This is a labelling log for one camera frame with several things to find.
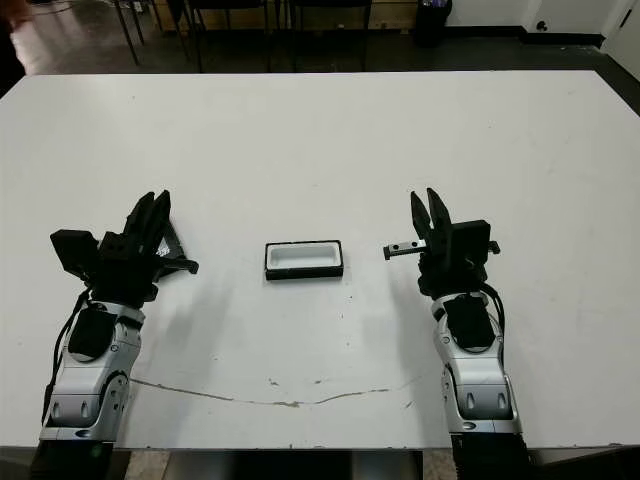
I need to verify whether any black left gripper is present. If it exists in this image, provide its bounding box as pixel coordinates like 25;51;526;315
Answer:
82;188;202;308

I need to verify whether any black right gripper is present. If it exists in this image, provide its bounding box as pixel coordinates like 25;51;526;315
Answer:
382;187;502;301

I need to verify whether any black box lid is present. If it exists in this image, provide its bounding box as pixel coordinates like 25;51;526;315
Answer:
152;217;196;269

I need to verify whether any black box with white insert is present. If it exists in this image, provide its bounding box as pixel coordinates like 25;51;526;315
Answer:
263;238;347;283

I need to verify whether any black trash bin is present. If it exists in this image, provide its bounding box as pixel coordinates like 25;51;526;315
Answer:
413;0;454;49

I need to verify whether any wooden crate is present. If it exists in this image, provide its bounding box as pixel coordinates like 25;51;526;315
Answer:
369;0;417;32

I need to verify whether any person in dark clothes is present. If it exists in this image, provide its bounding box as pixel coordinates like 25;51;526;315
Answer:
0;0;30;99

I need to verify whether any white door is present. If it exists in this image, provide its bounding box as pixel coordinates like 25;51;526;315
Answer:
599;0;640;69

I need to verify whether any grey dark robot lower body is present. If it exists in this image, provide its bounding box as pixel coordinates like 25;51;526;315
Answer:
169;449;426;480

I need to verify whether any black right wrist camera housing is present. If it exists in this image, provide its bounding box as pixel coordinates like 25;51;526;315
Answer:
451;218;492;262

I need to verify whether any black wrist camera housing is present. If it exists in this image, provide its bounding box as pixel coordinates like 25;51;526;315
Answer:
49;228;100;282
451;218;492;262

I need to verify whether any black left wrist camera housing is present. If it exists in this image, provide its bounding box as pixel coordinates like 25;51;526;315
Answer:
49;228;100;282

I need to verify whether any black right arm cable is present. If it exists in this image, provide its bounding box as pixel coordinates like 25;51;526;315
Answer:
480;281;507;352

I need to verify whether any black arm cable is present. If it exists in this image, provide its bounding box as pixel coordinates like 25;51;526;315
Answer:
41;290;95;427
480;281;507;352

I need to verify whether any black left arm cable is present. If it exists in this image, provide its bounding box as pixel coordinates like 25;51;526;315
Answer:
41;290;95;427

